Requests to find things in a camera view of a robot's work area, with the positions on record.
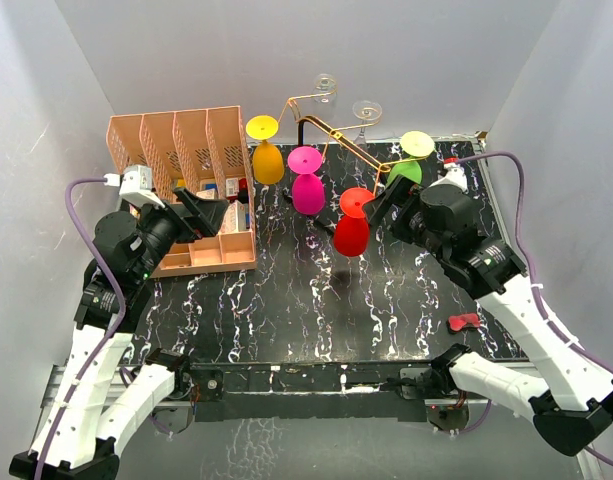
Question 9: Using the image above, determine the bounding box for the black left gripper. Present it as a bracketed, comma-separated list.
[133, 186, 227, 280]

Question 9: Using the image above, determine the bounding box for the red wine glass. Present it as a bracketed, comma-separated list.
[333, 187, 374, 257]

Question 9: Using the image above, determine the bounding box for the magenta wine glass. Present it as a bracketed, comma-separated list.
[287, 146, 325, 215]

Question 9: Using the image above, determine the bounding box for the yellow wine glass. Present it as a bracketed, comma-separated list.
[246, 115, 285, 185]

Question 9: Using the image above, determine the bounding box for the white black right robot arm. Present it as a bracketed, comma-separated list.
[362, 177, 613, 456]

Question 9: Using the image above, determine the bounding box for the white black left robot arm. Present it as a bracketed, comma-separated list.
[9, 188, 229, 479]

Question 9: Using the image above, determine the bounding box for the green wine glass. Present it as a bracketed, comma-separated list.
[386, 130, 435, 186]

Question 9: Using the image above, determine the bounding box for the clear wine glass right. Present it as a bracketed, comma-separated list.
[352, 100, 383, 149]

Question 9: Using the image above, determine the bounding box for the clear wine glass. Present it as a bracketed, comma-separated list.
[352, 100, 383, 149]
[312, 73, 337, 106]

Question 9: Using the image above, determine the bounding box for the clear wine glass left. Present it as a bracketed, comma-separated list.
[312, 73, 337, 106]

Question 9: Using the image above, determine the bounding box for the pink plastic file organizer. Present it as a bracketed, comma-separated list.
[106, 106, 257, 278]

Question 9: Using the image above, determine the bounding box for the small red object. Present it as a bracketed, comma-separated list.
[447, 313, 481, 334]

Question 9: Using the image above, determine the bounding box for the gold wire wine glass rack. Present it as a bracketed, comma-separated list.
[275, 84, 427, 241]

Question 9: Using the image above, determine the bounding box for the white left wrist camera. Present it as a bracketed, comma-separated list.
[104, 165, 165, 209]

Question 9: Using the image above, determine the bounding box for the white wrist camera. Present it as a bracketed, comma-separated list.
[435, 157, 468, 193]
[104, 165, 165, 209]

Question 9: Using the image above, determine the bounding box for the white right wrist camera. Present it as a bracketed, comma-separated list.
[435, 157, 468, 193]

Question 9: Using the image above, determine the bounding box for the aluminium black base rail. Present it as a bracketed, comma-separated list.
[40, 357, 492, 426]

